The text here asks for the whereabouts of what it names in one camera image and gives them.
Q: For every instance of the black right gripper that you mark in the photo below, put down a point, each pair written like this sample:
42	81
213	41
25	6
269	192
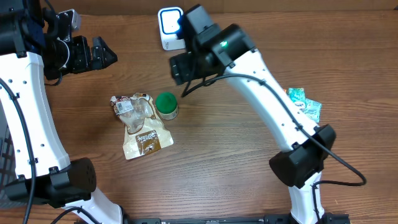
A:
183	70

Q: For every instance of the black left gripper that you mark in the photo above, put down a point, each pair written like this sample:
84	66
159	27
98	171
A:
87	61

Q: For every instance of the green lid jar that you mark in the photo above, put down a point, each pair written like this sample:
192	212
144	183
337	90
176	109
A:
166	104

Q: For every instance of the brown beige cookie pouch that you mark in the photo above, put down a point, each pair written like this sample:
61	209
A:
145	132

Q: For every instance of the small teal white packet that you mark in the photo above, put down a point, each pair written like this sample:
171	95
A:
297	95

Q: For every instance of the teal tissue packet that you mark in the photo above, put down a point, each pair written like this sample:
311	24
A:
313	109

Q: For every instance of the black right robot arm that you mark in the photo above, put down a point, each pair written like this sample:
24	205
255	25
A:
214	54

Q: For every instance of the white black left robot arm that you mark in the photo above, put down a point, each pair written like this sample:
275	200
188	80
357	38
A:
38	49

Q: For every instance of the white barcode scanner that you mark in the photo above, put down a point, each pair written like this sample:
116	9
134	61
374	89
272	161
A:
168	27

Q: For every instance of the grey plastic shopping basket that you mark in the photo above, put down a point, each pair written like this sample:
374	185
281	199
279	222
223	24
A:
7	164

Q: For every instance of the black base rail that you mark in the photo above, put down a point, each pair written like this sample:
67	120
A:
328	218

